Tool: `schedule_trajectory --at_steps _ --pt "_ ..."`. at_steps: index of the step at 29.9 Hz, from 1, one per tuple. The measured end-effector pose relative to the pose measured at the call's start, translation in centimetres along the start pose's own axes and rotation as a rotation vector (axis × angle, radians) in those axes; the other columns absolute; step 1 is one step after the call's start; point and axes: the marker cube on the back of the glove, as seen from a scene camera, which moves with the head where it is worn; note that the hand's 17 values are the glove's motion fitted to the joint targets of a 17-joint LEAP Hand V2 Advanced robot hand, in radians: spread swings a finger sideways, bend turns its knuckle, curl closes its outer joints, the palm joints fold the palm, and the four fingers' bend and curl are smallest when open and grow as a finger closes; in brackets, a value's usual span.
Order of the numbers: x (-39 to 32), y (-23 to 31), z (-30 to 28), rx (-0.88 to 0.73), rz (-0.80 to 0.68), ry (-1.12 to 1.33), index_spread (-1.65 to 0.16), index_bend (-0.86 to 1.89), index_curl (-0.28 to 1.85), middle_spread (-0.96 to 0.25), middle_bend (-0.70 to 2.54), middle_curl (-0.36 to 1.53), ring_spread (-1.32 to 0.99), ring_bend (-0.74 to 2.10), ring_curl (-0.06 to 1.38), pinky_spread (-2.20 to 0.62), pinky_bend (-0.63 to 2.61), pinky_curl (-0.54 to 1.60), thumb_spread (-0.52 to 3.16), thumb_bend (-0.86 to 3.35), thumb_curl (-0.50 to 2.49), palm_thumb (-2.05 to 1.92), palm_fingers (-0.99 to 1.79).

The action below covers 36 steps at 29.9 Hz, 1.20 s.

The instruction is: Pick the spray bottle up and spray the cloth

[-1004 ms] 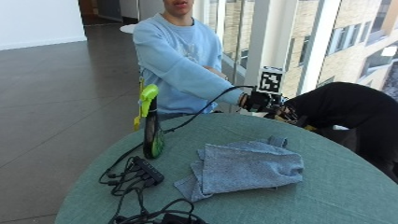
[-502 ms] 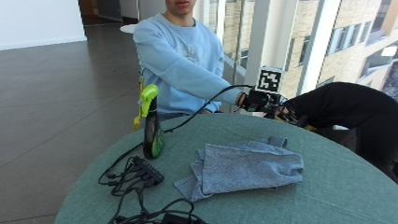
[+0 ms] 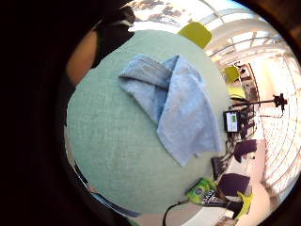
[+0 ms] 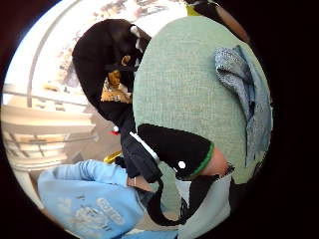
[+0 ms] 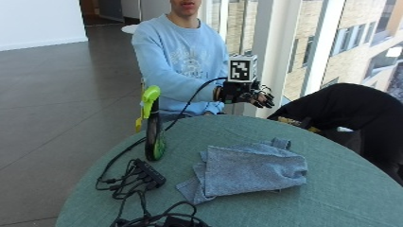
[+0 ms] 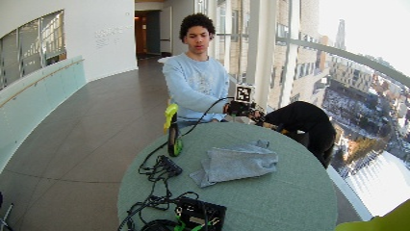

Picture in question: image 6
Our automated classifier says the yellow-green chair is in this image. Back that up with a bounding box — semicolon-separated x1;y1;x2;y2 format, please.
335;198;410;231

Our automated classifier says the black cable hub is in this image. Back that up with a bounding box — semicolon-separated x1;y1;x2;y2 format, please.
156;155;186;178

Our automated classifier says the black glove cable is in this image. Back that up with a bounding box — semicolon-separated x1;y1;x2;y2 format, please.
139;96;236;176

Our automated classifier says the dark doorway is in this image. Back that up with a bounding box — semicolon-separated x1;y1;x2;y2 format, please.
135;9;163;60

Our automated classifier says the black electronics box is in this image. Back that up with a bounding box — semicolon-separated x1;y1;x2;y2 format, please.
174;196;228;231

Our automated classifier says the wooden wall handrail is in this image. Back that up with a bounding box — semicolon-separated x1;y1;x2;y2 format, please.
0;58;86;109

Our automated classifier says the tangle of black cables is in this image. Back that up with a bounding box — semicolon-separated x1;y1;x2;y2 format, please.
118;172;200;231

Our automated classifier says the metal tripod leg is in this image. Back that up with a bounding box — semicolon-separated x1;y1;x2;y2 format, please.
0;192;16;231

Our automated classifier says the white cube of black markers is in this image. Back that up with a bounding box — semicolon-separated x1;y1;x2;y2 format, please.
235;83;257;105

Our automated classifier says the grey folded sweater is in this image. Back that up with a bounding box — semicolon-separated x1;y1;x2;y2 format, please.
188;139;280;189

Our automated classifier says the the person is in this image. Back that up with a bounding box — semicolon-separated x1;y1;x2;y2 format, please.
162;13;232;129

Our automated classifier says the green cable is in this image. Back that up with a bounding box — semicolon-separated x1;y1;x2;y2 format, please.
172;214;208;231

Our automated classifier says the grey window railing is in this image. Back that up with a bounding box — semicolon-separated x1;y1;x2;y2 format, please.
276;37;410;89

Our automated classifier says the yellow-green and black stand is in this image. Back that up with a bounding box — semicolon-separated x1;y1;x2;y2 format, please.
163;102;187;158

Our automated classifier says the black jacket on chair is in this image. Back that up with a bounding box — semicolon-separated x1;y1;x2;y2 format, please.
260;100;339;169

